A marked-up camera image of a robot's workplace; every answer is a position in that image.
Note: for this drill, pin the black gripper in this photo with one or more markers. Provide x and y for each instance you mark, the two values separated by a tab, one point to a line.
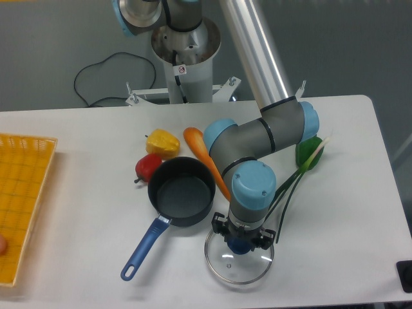
232	228

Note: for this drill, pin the glass lid blue knob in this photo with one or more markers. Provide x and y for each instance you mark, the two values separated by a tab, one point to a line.
233	268

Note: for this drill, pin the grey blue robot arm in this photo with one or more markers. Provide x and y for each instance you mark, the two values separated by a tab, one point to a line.
235	149

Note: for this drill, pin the toy green onion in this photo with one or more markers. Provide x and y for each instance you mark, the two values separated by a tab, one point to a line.
289	186

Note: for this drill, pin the green toy bell pepper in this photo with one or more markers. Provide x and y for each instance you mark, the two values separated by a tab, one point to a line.
305	149

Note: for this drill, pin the toy baguette bread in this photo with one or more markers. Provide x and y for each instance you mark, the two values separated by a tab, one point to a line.
194	139

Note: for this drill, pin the red toy bell pepper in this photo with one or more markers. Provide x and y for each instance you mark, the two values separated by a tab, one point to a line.
146	167

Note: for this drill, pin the yellow toy bell pepper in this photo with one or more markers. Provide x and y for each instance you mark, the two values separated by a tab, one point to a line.
162	143

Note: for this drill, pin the black device table corner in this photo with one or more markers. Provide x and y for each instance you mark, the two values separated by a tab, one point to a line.
404	270

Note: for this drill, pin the yellow woven basket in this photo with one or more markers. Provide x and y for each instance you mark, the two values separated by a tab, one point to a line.
25	163

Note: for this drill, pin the dark saucepan blue handle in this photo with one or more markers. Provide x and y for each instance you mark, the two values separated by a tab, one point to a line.
182	192

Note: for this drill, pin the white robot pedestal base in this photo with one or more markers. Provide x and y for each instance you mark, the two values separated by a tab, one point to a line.
187	59

